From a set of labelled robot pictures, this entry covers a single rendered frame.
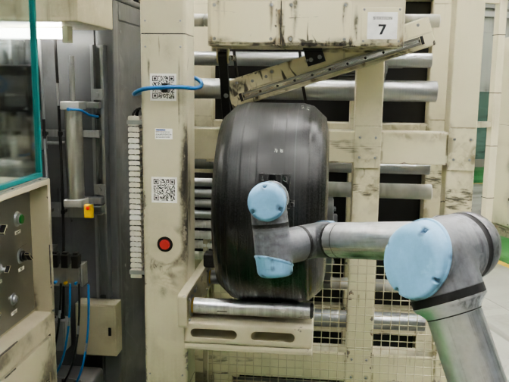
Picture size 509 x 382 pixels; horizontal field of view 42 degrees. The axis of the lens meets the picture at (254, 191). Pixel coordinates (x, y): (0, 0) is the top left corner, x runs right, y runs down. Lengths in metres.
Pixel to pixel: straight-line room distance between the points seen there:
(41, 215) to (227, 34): 0.79
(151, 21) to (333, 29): 0.56
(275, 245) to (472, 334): 0.45
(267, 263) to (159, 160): 0.67
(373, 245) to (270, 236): 0.20
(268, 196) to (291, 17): 0.92
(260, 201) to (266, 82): 0.98
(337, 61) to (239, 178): 0.70
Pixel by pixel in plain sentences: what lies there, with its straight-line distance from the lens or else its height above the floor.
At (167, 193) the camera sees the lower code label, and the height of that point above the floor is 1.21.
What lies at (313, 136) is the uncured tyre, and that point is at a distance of 1.73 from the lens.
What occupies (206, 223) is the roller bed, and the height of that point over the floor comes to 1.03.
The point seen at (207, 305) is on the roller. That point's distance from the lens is 1.88.
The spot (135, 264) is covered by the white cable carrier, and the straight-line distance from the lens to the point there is 1.98.
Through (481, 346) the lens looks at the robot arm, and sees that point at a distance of 1.06.
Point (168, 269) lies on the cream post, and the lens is 1.95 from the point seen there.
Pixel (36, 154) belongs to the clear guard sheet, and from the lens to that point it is 1.84.
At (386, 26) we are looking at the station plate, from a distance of 2.10.
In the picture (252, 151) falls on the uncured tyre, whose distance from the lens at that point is 1.69.
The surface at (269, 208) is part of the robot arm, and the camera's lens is 1.29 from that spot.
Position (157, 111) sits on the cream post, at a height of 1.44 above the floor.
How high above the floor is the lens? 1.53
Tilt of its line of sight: 9 degrees down
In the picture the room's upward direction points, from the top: 1 degrees clockwise
